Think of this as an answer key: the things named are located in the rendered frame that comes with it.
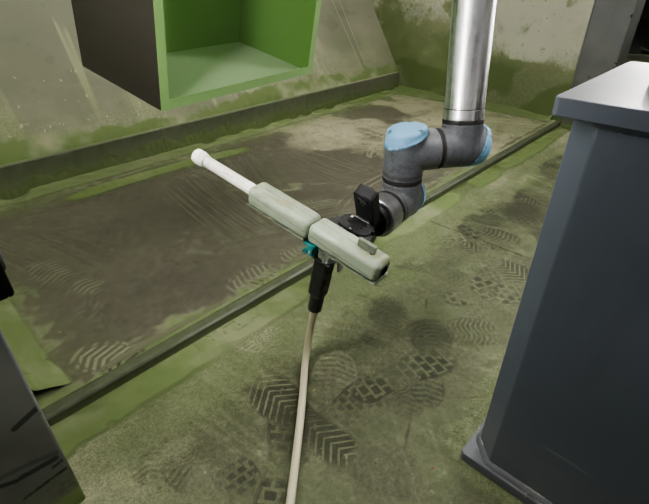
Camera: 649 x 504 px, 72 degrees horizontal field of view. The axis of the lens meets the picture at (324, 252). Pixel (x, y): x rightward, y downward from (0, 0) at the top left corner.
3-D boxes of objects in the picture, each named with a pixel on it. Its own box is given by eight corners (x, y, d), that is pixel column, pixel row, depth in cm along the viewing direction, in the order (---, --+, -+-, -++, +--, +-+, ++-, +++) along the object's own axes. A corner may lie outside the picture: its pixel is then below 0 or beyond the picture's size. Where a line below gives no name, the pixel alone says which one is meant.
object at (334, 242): (367, 334, 91) (396, 248, 76) (354, 348, 87) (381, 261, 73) (206, 222, 110) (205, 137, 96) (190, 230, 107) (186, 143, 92)
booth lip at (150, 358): (48, 434, 86) (41, 421, 84) (43, 425, 88) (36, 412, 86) (558, 129, 252) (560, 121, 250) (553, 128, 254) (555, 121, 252)
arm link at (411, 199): (395, 167, 109) (392, 204, 115) (368, 184, 101) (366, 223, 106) (431, 176, 104) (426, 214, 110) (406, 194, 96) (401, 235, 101)
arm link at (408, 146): (427, 117, 101) (421, 169, 108) (379, 120, 99) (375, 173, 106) (446, 130, 94) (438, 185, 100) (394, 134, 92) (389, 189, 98)
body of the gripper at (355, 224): (353, 270, 92) (383, 245, 100) (363, 237, 86) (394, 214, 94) (324, 251, 94) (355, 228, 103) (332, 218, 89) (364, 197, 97)
